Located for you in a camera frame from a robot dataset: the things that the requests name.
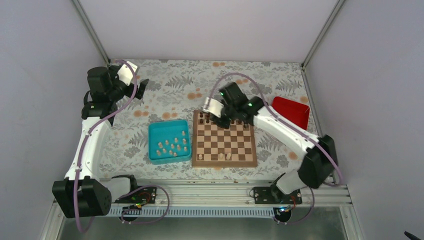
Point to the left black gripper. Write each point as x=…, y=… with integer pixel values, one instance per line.
x=141, y=89

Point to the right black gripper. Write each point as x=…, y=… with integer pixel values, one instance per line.
x=224, y=125

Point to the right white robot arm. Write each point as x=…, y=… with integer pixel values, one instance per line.
x=317, y=153

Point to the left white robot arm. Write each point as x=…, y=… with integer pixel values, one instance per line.
x=81, y=190

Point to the floral patterned table mat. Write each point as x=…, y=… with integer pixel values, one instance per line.
x=177, y=88

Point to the wooden chessboard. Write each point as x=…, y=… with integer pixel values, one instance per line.
x=210, y=140

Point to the teal plastic tray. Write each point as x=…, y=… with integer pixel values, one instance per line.
x=169, y=142

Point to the red plastic bin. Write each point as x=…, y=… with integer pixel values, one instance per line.
x=295, y=112

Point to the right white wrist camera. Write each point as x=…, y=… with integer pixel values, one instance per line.
x=213, y=106

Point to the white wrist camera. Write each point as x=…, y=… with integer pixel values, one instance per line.
x=213, y=106
x=125, y=74

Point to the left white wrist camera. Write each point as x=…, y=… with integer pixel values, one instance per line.
x=125, y=74

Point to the aluminium frame post left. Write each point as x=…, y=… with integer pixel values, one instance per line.
x=91, y=31

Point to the aluminium frame post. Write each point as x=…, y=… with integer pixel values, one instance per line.
x=328, y=23
x=91, y=31

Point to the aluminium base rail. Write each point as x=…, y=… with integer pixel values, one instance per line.
x=225, y=199

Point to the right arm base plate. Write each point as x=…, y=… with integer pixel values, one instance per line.
x=266, y=195

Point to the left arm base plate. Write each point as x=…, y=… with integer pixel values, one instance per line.
x=143, y=195

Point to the aluminium frame post right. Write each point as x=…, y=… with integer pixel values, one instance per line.
x=328, y=23

